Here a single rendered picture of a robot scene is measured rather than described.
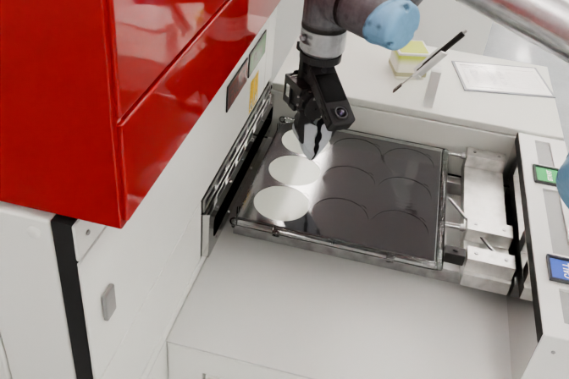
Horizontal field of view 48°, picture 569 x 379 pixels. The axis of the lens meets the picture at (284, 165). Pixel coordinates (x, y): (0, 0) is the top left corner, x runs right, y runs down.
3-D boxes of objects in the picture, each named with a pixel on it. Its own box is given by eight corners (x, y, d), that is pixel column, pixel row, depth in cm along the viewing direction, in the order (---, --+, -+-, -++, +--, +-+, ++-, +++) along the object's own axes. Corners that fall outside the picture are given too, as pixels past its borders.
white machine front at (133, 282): (89, 454, 83) (50, 221, 60) (256, 134, 148) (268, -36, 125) (111, 460, 83) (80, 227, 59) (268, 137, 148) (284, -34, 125)
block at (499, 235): (463, 239, 115) (467, 227, 113) (463, 227, 118) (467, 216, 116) (508, 249, 114) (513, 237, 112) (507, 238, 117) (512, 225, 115)
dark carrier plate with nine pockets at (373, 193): (237, 219, 112) (237, 216, 112) (283, 122, 140) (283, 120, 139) (433, 263, 107) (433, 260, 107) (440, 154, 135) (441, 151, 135)
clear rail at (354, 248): (228, 225, 111) (229, 219, 111) (230, 221, 112) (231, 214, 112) (442, 274, 106) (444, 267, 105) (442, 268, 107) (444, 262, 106)
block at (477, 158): (464, 166, 135) (467, 154, 133) (464, 156, 137) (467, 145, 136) (502, 173, 133) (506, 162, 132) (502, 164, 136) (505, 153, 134)
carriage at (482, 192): (459, 285, 110) (463, 273, 108) (461, 167, 139) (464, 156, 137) (506, 296, 109) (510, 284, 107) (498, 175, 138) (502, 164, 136)
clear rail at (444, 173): (433, 271, 106) (435, 266, 106) (441, 151, 137) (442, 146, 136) (442, 274, 106) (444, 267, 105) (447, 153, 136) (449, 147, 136)
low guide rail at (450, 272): (233, 233, 120) (233, 221, 118) (235, 227, 122) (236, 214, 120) (503, 294, 113) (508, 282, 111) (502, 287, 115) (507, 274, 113)
